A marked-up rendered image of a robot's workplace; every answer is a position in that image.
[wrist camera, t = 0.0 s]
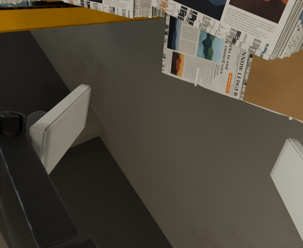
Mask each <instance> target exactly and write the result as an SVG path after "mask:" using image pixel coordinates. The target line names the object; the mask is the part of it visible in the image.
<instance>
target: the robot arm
mask: <svg viewBox="0 0 303 248"><path fill-rule="evenodd" d="M90 94H91V88H90V86H88V85H84V84H81V85H80V86H78V87H77V88H76V89H75V90H74V91H72V92H71V93H70V94H69V95H68V96H67V97H65V98H64V99H63V100H62V101H61V102H59V103H58V104H57V105H56V106H55V107H54V108H52V109H51V110H50V111H49V112H44V111H37V112H34V113H31V114H30V115H29V116H27V117H26V115H24V114H22V113H20V112H15V111H3V112H0V209H1V212H2V215H3V218H4V222H5V225H6V228H7V231H8V234H9V237H10V241H11V244H12V247H13V248H99V247H98V245H97V244H96V242H95V240H94V239H93V237H92V236H91V235H90V234H85V235H81V233H80V232H79V230H78V228H77V226H76V224H75V222H74V221H73V219H72V217H71V215H70V213H69V211H68V210H67V208H66V206H65V204H64V202H63V200H62V199H61V197H60V195H59V193H58V191H57V189H56V188H55V186H54V184H53V182H52V180H51V178H50V177H49V174H50V173H51V171H52V170H53V169H54V167H55V166H56V164H57V163H58V162H59V161H60V159H61V158H62V157H63V155H64V154H65V153H66V151H67V150H68V149H69V147H70V146H71V145H72V143H73V142H74V141H75V139H76V138H77V137H78V135H79V134H80V133H81V131H82V130H83V129H84V127H85V125H86V119H87V113H88V106H89V100H90ZM270 176H271V178H272V180H273V182H274V184H275V186H276V188H277V190H278V192H279V194H280V196H281V198H282V200H283V202H284V204H285V206H286V208H287V210H288V212H289V214H290V216H291V218H292V220H293V222H294V224H295V226H296V228H297V230H298V232H299V234H300V236H301V238H302V240H303V146H302V145H301V144H300V142H299V141H298V140H297V139H293V138H289V139H287V140H286V142H285V144H284V146H283V148H282V150H281V152H280V154H279V156H278V158H277V161H276V163H275V165H274V167H273V169H272V171H271V173H270Z"/></svg>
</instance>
